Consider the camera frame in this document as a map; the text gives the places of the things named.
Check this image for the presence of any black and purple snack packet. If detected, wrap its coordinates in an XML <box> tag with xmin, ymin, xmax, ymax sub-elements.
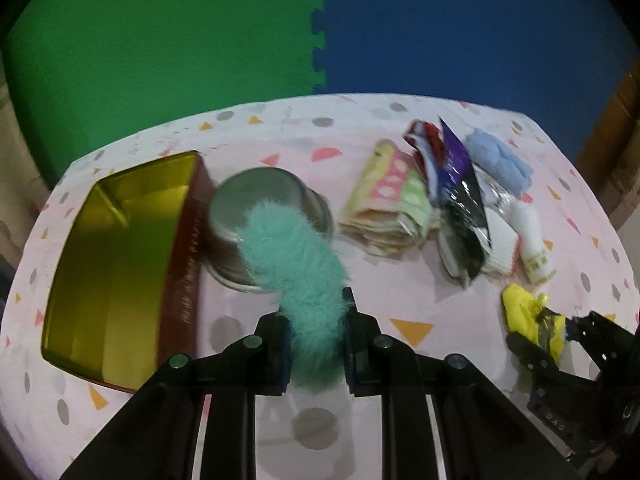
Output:
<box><xmin>439</xmin><ymin>118</ymin><xmax>492</xmax><ymax>287</ymax></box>

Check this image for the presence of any brown wooden furniture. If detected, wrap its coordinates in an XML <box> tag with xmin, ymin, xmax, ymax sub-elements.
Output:
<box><xmin>576</xmin><ymin>61</ymin><xmax>640</xmax><ymax>230</ymax></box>

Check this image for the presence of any blue foam mat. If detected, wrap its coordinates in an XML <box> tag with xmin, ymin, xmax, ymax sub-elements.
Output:
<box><xmin>311</xmin><ymin>0</ymin><xmax>639</xmax><ymax>158</ymax></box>

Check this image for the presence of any pink patterned tablecloth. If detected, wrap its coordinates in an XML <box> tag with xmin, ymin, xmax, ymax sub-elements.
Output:
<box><xmin>1</xmin><ymin>94</ymin><xmax>639</xmax><ymax>479</ymax></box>

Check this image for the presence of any red and light blue satin cloth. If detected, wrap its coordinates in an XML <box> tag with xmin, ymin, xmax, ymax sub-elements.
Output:
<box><xmin>404</xmin><ymin>119</ymin><xmax>446</xmax><ymax>206</ymax></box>

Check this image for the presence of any light blue fuzzy towel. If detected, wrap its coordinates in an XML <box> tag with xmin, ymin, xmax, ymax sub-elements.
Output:
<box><xmin>464</xmin><ymin>129</ymin><xmax>534</xmax><ymax>198</ymax></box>

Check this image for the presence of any gold and red tin box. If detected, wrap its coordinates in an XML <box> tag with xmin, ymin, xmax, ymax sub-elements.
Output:
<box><xmin>41</xmin><ymin>151</ymin><xmax>215</xmax><ymax>392</ymax></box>

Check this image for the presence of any white sock with yellow print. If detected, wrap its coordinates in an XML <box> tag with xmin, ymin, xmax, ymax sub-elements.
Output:
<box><xmin>510</xmin><ymin>200</ymin><xmax>556</xmax><ymax>286</ymax></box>

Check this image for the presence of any teal fluffy soft item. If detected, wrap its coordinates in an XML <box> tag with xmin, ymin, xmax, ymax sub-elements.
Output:
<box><xmin>244</xmin><ymin>231</ymin><xmax>348</xmax><ymax>391</ymax></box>

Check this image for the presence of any green foam mat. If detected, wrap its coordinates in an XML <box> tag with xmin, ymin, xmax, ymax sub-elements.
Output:
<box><xmin>1</xmin><ymin>0</ymin><xmax>323</xmax><ymax>184</ymax></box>

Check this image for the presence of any white knit glove red cuff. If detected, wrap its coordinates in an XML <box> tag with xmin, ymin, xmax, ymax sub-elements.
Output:
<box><xmin>437</xmin><ymin>208</ymin><xmax>521</xmax><ymax>287</ymax></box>

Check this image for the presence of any stainless steel bowl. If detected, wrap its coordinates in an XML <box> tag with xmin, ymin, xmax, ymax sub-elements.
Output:
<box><xmin>206</xmin><ymin>167</ymin><xmax>333</xmax><ymax>292</ymax></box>

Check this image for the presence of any yellow and grey sock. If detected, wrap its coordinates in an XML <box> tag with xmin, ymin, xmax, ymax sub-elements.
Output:
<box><xmin>501</xmin><ymin>284</ymin><xmax>566</xmax><ymax>364</ymax></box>

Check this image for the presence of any pastel patterned cloth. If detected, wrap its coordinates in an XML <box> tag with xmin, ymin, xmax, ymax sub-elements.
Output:
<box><xmin>338</xmin><ymin>139</ymin><xmax>432</xmax><ymax>257</ymax></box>

